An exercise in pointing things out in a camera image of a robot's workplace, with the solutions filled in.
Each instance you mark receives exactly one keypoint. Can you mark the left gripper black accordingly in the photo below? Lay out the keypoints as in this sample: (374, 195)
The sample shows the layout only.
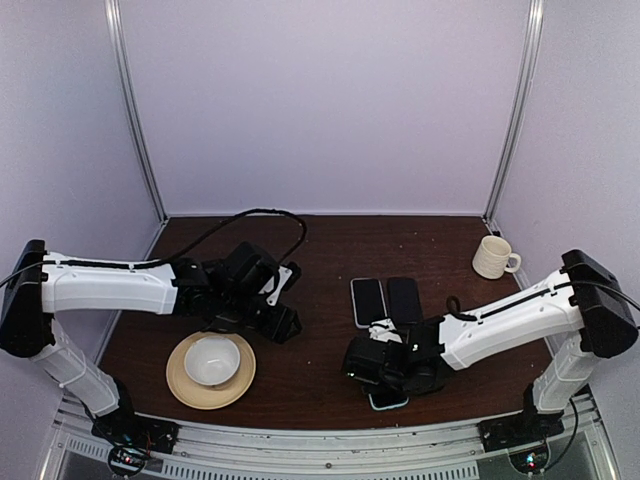
(276, 329)

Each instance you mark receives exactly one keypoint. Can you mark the light blue phone case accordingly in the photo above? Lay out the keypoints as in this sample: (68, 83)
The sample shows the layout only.
(372, 402)

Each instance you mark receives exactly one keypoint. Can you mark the black smartphone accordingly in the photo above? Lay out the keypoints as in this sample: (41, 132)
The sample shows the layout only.
(368, 301)

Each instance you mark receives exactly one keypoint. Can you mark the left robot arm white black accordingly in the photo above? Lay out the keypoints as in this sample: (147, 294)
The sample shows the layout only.
(44, 283)

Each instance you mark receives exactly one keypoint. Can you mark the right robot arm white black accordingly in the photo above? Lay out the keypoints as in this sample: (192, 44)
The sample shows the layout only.
(582, 300)

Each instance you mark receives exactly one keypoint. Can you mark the white ceramic bowl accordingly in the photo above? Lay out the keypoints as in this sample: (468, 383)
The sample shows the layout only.
(212, 361)

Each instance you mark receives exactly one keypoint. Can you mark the tan round plate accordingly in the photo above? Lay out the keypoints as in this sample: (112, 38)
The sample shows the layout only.
(202, 397)

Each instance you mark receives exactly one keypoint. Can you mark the cream ribbed mug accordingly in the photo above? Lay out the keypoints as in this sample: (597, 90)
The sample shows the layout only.
(494, 257)

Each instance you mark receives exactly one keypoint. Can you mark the right circuit board with leds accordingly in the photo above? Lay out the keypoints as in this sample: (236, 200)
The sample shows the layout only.
(530, 461)

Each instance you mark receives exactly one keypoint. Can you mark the circuit board with leds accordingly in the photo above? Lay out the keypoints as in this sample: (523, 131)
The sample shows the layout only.
(126, 461)
(530, 461)

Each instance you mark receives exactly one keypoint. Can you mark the left circuit board with leds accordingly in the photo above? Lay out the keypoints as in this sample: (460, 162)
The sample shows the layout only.
(126, 461)

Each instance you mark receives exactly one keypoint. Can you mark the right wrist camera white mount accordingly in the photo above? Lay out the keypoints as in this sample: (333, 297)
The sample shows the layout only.
(385, 331)

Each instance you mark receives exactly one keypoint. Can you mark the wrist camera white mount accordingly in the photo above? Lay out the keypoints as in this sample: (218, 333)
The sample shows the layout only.
(385, 331)
(286, 276)

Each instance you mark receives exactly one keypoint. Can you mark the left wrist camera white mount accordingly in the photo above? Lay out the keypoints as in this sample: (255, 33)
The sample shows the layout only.
(286, 276)

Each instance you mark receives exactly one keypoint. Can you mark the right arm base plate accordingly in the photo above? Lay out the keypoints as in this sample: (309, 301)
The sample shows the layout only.
(518, 429)

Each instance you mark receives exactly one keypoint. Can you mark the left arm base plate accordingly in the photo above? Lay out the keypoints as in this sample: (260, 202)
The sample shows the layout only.
(135, 432)

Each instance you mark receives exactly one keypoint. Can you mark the front aluminium rail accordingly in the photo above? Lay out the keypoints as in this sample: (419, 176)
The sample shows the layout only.
(452, 450)

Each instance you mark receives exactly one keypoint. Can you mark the right aluminium frame post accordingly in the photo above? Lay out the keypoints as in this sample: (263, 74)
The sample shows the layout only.
(528, 63)

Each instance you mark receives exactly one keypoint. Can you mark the aluminium frame post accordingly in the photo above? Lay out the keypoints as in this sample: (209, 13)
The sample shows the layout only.
(528, 63)
(116, 32)

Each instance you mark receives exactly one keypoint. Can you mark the left aluminium frame post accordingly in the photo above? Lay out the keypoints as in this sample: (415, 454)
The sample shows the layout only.
(116, 32)

